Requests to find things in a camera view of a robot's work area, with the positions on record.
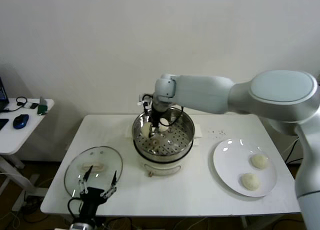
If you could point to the small white adapter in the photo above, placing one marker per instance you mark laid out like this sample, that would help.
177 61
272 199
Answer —
28 105

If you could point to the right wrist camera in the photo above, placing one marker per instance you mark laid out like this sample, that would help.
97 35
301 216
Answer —
142 101

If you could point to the glass pot lid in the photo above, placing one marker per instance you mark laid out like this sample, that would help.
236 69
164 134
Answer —
105 157

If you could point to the white round plate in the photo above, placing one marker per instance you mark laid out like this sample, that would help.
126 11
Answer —
225 165

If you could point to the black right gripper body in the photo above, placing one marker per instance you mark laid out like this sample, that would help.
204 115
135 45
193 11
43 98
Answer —
156 117

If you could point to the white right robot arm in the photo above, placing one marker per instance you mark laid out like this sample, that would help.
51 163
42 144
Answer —
205 92

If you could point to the black headphones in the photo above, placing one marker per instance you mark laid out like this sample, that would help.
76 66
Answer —
18 101

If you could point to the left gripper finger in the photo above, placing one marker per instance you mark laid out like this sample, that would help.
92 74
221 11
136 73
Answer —
86 180
112 183

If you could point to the small black device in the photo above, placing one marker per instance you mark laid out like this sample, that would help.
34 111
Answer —
35 106

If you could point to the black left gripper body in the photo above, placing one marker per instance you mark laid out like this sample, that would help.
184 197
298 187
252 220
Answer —
93 197

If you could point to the stainless perforated steamer basket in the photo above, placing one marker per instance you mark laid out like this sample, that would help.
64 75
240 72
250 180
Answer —
180 140

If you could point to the white side table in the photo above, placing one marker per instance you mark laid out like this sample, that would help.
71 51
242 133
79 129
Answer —
20 137

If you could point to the dark laptop computer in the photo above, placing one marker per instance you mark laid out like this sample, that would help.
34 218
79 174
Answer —
2 92

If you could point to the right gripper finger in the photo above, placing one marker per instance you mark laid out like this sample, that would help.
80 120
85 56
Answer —
151 132
160 125

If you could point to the white electric cooking pot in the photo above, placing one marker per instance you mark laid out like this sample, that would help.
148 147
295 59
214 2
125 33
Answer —
162 168

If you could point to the white steamed baozi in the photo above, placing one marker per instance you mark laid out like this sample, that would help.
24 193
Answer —
259 161
146 130
164 125
250 181

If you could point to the black smartphone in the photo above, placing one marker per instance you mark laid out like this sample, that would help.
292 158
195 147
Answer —
3 124

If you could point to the blue computer mouse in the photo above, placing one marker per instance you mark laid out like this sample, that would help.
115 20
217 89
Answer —
21 121

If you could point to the green circuit board gadget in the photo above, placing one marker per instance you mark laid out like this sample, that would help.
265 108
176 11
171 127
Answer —
42 108

